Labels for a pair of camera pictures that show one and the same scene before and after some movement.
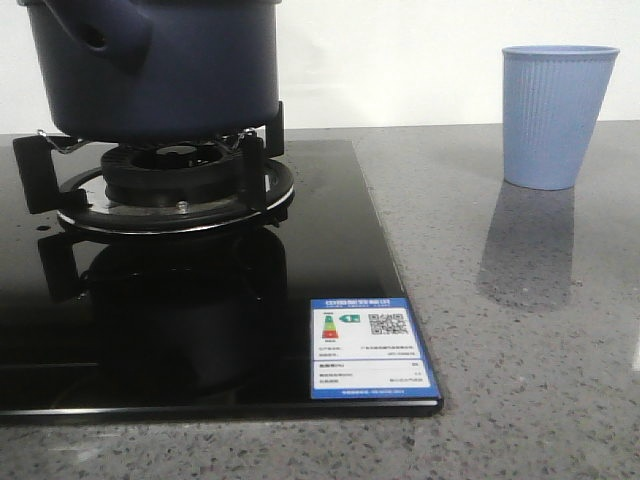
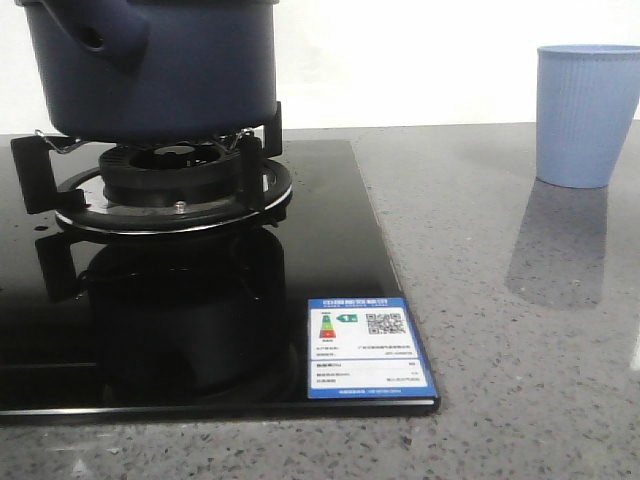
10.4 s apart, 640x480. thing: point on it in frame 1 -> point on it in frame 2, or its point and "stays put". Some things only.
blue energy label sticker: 367,348 stays put
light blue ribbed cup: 551,96 -> 586,99
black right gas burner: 173,174 stays put
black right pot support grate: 267,188 stays put
